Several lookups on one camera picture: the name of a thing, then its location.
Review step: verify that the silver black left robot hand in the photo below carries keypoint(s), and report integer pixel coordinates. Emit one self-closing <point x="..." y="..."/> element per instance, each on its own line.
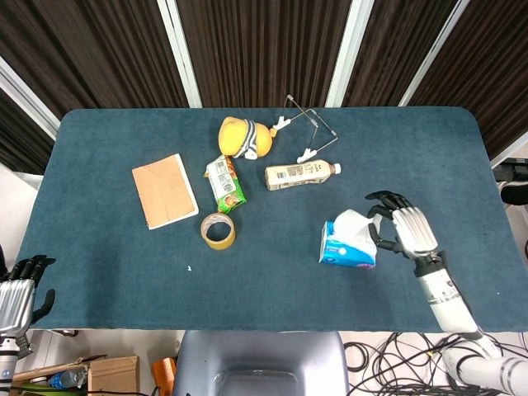
<point x="16" y="297"/>

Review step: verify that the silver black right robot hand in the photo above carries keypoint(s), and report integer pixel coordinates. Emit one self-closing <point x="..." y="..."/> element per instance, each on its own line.
<point x="414" y="231"/>

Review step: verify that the white tissue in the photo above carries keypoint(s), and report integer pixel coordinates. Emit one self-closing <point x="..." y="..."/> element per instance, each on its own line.
<point x="352" y="224"/>

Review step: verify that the blue tissue pack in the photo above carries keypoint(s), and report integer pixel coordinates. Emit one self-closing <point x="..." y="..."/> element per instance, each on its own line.
<point x="342" y="253"/>

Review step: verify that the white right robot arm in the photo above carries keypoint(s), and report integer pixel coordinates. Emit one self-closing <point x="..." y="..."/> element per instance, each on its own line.
<point x="445" y="301"/>

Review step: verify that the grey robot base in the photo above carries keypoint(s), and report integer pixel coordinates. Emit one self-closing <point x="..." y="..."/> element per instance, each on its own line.
<point x="260" y="354"/>

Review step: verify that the cardboard box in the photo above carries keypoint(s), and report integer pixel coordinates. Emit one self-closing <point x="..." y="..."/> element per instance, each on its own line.
<point x="113" y="377"/>

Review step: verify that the blue plastic water bottle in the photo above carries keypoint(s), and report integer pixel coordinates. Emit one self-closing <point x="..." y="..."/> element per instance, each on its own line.
<point x="66" y="378"/>

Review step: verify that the black shoe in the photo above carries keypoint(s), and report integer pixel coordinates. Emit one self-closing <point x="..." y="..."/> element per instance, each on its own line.
<point x="517" y="194"/>

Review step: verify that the beige milk tea bottle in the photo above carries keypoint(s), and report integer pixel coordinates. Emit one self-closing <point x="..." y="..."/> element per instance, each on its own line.
<point x="297" y="174"/>

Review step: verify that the dark brown curtain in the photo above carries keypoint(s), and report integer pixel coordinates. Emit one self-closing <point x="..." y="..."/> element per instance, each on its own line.
<point x="264" y="49"/>
<point x="392" y="49"/>
<point x="491" y="62"/>
<point x="20" y="140"/>
<point x="82" y="49"/>

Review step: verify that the dark blue table cloth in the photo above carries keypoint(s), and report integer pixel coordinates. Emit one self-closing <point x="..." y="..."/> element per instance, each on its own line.
<point x="103" y="165"/>

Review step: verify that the orange foam roll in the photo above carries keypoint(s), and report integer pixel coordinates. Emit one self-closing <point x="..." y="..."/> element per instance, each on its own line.
<point x="163" y="373"/>

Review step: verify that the brown cover notebook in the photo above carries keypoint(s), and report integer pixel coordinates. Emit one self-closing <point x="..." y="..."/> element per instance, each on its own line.
<point x="165" y="191"/>

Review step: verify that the green snack packet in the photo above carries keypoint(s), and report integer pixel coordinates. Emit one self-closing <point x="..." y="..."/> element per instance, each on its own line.
<point x="224" y="183"/>

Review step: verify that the brown packing tape roll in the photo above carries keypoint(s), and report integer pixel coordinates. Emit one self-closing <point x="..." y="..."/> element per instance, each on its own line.
<point x="218" y="246"/>

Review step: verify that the yellow plush toy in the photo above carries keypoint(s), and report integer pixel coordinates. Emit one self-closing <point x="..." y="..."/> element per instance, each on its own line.
<point x="233" y="134"/>

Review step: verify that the white frame post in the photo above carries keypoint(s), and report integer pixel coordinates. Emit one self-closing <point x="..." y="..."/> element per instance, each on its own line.
<point x="24" y="99"/>
<point x="179" y="53"/>
<point x="433" y="53"/>
<point x="511" y="149"/>
<point x="348" y="53"/>

